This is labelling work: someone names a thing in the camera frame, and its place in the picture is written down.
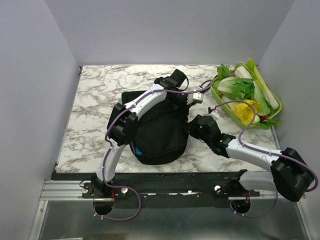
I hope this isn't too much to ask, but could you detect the green vegetable tray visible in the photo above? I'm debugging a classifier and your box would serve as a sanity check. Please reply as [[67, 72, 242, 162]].
[[210, 75, 282, 130]]

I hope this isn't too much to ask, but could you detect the white daikon radish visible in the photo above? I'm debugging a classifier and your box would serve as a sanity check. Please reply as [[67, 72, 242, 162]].
[[234, 66, 253, 79]]

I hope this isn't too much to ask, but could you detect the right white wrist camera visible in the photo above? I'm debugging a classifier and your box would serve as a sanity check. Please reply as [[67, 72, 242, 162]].
[[208, 107, 220, 121]]

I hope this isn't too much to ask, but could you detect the green celery stalk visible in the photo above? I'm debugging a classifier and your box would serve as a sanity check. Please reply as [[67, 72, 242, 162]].
[[239, 58, 282, 110]]

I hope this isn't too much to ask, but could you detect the blue dinosaur pencil case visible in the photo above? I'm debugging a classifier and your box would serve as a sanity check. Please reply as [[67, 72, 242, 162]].
[[134, 146, 142, 156]]

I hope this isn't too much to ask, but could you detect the aluminium mounting rail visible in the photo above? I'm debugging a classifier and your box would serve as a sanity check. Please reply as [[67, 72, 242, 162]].
[[40, 180, 276, 201]]

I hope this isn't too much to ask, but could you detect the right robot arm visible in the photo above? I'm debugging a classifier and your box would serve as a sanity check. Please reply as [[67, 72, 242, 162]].
[[187, 115, 316, 202]]

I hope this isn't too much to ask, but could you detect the napa cabbage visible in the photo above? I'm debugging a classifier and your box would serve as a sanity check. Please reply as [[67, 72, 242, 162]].
[[217, 76, 255, 100]]

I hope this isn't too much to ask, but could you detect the purple cable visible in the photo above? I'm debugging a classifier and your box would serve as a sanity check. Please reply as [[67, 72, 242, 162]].
[[92, 79, 215, 222], [208, 99, 320, 218]]

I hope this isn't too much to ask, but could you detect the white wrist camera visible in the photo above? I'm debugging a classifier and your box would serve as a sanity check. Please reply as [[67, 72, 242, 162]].
[[208, 107, 220, 121], [186, 92, 204, 105]]

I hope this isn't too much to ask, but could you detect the yellow flower vegetable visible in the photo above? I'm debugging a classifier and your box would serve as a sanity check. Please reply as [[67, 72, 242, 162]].
[[228, 99, 262, 125]]

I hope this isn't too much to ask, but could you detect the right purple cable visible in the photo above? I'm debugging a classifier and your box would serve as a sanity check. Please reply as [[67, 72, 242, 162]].
[[208, 99, 320, 218]]

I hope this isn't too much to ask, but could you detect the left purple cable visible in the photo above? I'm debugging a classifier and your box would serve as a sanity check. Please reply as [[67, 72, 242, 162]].
[[92, 79, 215, 222]]

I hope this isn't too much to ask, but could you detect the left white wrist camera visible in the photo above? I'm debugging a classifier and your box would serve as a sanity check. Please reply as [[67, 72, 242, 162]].
[[186, 92, 204, 105]]

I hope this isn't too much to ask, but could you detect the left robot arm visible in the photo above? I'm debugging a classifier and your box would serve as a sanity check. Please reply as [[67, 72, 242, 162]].
[[91, 69, 189, 198]]

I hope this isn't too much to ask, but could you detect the black backpack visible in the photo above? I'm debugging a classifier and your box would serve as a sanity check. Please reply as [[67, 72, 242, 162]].
[[129, 93, 189, 165]]

